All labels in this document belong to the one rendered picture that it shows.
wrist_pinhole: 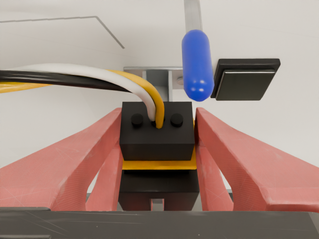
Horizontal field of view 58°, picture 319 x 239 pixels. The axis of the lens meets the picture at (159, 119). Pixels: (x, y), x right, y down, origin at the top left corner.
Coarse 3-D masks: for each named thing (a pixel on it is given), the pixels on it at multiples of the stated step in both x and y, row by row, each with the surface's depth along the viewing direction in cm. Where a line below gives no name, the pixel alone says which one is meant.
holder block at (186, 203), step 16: (128, 176) 14; (144, 176) 14; (160, 176) 14; (176, 176) 14; (192, 176) 14; (128, 192) 14; (144, 192) 14; (160, 192) 14; (176, 192) 14; (192, 192) 14; (128, 208) 17; (144, 208) 17; (176, 208) 17; (192, 208) 17
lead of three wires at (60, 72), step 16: (32, 64) 8; (48, 64) 8; (64, 64) 8; (80, 64) 8; (0, 80) 7; (16, 80) 7; (32, 80) 7; (48, 80) 8; (64, 80) 8; (80, 80) 8; (96, 80) 8; (112, 80) 8; (128, 80) 9; (144, 80) 9; (144, 96) 9; (160, 96) 10; (160, 112) 11
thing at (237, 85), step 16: (224, 64) 19; (240, 64) 19; (256, 64) 19; (272, 64) 19; (224, 80) 19; (240, 80) 19; (256, 80) 19; (224, 96) 21; (240, 96) 21; (256, 96) 21
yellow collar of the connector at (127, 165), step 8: (192, 160) 13; (128, 168) 13; (136, 168) 13; (144, 168) 13; (152, 168) 13; (160, 168) 13; (168, 168) 13; (176, 168) 13; (184, 168) 13; (192, 168) 13
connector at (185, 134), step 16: (128, 112) 12; (144, 112) 12; (176, 112) 12; (192, 112) 12; (128, 128) 12; (144, 128) 12; (160, 128) 12; (176, 128) 12; (192, 128) 12; (128, 144) 11; (144, 144) 11; (160, 144) 11; (176, 144) 11; (192, 144) 11; (128, 160) 13; (144, 160) 13; (160, 160) 13; (176, 160) 13
